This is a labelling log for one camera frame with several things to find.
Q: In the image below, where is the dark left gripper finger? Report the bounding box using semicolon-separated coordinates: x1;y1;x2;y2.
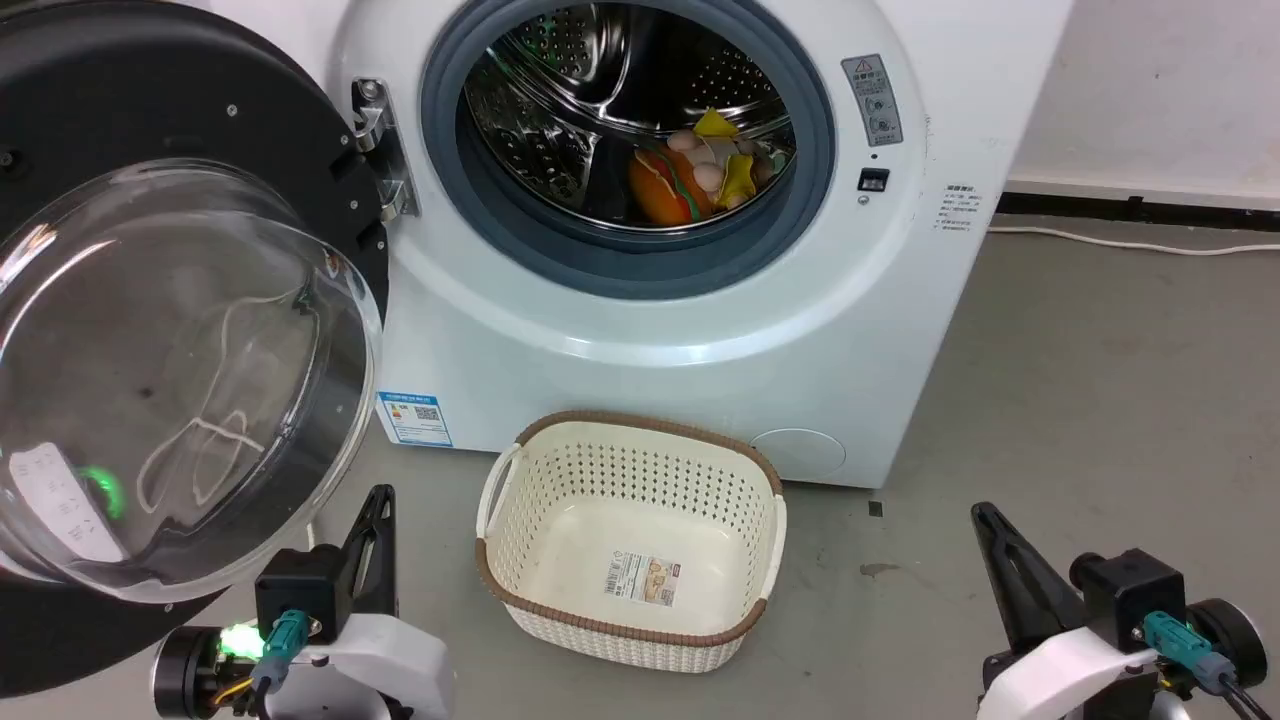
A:
358;486;399;617
338;486;387;623

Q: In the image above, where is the small printed text sticker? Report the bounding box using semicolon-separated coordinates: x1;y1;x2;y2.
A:
937;182;987;236

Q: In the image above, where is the blue energy label sticker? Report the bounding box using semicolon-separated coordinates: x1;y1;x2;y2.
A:
376;390;454;449

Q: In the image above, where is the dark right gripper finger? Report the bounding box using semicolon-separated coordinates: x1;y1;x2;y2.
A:
971;501;1089;653

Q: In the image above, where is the white power cable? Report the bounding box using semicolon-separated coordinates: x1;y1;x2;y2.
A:
987;223;1280;258

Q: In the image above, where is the teal plug cable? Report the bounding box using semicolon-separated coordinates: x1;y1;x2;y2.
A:
248;609;310;698
1142;611;1275;720

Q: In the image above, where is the left teal plug cable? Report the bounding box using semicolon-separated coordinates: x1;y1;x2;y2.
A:
248;609;310;698

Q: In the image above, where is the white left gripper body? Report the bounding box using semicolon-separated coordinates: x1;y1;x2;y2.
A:
268;612;457;720

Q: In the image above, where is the round white filter cover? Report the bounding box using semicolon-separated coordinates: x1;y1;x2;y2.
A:
749;427;848;480

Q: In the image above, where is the yellow and beige doll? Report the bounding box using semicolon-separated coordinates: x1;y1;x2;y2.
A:
667;108;788;211

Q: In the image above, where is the orange hamburger plush toy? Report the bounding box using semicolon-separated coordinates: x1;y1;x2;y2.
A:
628;150;717;227

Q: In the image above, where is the stainless steel perforated drum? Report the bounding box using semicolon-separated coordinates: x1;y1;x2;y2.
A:
457;0;801;232

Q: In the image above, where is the grey warning label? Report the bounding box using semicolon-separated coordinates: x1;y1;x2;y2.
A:
841;54;905;149

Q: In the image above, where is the white front-load washing machine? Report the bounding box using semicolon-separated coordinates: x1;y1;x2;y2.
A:
205;0;1076;491

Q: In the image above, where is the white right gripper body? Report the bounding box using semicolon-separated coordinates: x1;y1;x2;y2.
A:
976;624;1166;720

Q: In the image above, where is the black door with glass bowl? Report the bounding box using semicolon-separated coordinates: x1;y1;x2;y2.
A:
0;0;393;699

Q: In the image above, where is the paper product label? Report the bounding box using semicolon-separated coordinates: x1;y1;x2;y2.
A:
602;551;682;607

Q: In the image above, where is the metal door hinge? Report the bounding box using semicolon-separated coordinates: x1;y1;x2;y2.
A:
350;78;421;223

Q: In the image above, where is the black baseboard strip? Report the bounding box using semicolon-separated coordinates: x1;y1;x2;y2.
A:
994;189;1280;234

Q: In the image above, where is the right teal plug cable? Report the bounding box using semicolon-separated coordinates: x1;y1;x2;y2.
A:
1142;611;1275;720

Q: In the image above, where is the cream laundry basket brown rim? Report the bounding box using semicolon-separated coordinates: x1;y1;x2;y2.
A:
474;409;789;674

